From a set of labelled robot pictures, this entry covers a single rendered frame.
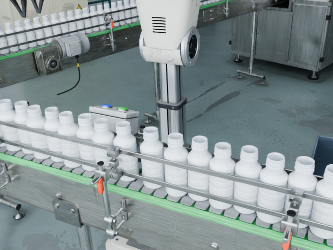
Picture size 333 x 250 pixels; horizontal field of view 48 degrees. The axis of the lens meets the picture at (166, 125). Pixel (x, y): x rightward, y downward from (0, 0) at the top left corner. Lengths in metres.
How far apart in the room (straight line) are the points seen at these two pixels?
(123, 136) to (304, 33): 3.73
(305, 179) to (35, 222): 2.00
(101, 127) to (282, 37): 3.84
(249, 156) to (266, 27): 3.95
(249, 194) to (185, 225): 0.19
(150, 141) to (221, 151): 0.19
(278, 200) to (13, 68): 1.88
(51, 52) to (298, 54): 3.03
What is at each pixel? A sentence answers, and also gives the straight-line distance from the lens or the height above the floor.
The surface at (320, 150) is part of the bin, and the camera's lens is 1.42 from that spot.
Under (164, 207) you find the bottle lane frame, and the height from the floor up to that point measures 0.98.
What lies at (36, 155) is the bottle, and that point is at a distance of 1.19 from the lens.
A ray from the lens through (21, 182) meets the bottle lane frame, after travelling 1.29.
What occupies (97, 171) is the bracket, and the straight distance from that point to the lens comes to 0.93.
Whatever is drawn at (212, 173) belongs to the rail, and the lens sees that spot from 0.86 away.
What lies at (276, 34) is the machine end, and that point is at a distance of 4.69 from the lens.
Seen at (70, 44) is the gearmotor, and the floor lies 1.02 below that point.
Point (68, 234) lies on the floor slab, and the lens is 2.41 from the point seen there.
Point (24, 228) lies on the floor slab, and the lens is 2.55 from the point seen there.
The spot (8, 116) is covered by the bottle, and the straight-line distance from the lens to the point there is 1.22.
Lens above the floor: 1.60
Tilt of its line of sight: 28 degrees down
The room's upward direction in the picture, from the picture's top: 3 degrees counter-clockwise
